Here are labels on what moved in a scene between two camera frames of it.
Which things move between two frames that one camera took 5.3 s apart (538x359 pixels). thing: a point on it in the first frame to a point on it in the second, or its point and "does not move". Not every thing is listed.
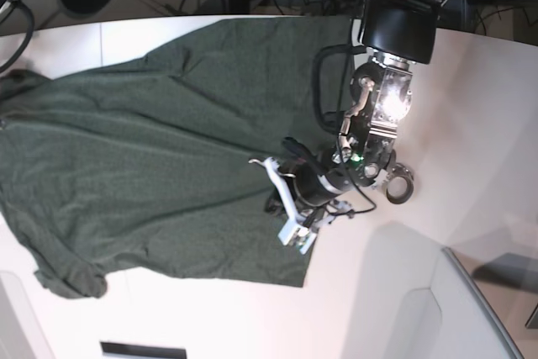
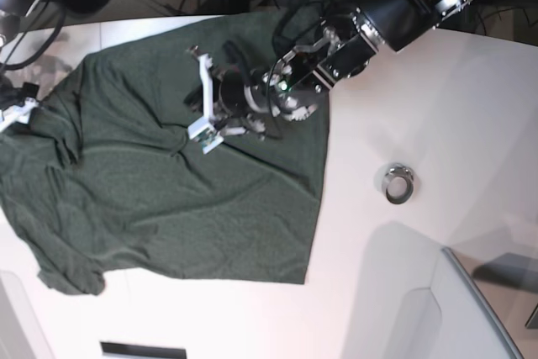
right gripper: (313, 187) to (238, 94)
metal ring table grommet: (399, 185) does not move
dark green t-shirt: (145, 165) does not move
